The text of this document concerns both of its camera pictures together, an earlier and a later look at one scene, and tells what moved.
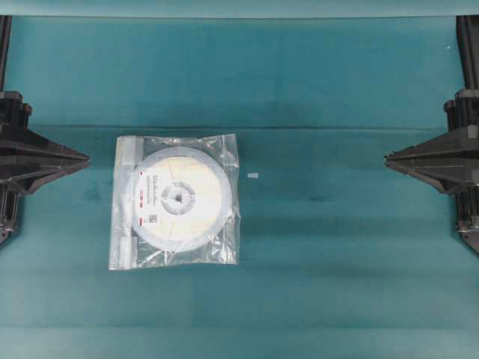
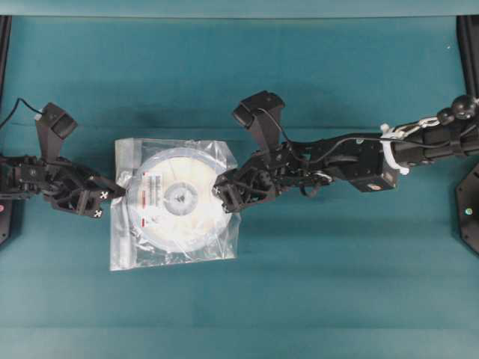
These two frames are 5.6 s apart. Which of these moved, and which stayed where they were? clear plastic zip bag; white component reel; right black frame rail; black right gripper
Moved: black right gripper
Stayed: white component reel; right black frame rail; clear plastic zip bag
